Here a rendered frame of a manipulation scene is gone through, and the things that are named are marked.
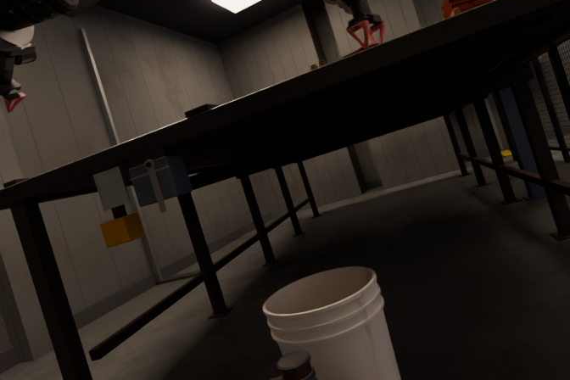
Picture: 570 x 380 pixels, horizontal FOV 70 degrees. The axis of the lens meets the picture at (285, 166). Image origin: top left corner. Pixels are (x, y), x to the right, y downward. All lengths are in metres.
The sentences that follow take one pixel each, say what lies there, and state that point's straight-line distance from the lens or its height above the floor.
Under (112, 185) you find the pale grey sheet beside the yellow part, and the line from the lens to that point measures 1.39.
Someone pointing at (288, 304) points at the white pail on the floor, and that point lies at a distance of 1.22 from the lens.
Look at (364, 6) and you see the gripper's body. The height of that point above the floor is 1.09.
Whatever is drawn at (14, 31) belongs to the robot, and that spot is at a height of 1.06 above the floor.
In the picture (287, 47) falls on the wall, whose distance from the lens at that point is 6.59.
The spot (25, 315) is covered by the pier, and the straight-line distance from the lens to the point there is 3.34.
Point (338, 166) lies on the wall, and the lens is 6.29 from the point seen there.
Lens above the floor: 0.68
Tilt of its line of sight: 1 degrees up
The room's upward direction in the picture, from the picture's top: 18 degrees counter-clockwise
